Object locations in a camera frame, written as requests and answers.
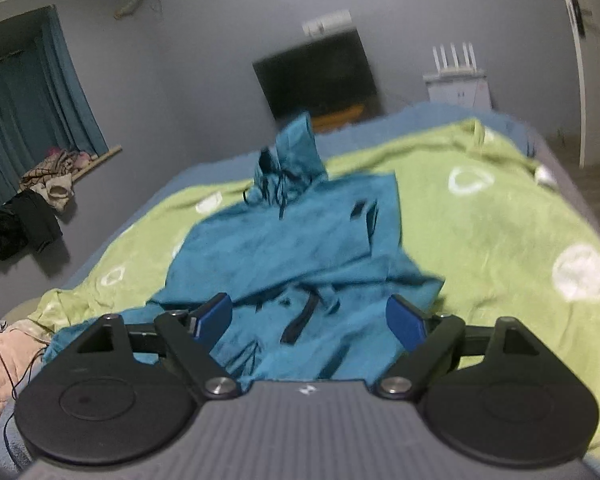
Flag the teal curtain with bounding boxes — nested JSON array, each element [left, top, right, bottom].
[[0, 5, 108, 216]]

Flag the wooden television stand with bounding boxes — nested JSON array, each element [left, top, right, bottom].
[[310, 104, 368, 133]]

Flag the pink quilt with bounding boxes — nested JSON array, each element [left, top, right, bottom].
[[0, 317, 53, 461]]

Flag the white router with antennas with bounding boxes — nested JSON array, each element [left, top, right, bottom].
[[422, 44, 487, 83]]

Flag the wooden stick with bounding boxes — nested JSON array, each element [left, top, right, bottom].
[[72, 145, 123, 181]]

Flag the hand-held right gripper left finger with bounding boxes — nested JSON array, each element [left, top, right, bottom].
[[74, 293, 242, 401]]

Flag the black television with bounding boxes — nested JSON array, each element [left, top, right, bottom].
[[252, 27, 381, 121]]

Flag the black door handle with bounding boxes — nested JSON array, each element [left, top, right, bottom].
[[570, 0, 593, 38]]

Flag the pile of patterned clothes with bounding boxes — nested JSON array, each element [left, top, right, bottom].
[[20, 147, 93, 212]]

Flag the black clothes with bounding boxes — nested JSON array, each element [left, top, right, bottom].
[[0, 189, 63, 262]]

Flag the black cable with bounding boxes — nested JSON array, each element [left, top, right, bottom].
[[0, 332, 48, 466]]

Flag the white power strip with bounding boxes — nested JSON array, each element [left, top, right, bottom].
[[302, 9, 353, 37]]

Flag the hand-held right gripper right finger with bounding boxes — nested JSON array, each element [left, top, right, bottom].
[[378, 295, 542, 401]]

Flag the white cabinet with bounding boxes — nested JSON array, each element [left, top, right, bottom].
[[425, 76, 493, 111]]

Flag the teal hooded jacket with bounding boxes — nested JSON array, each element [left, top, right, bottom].
[[44, 112, 446, 382]]

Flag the green blanket with white circles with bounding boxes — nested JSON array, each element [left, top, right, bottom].
[[27, 117, 600, 463]]

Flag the white door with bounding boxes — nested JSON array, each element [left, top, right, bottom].
[[552, 0, 600, 170]]

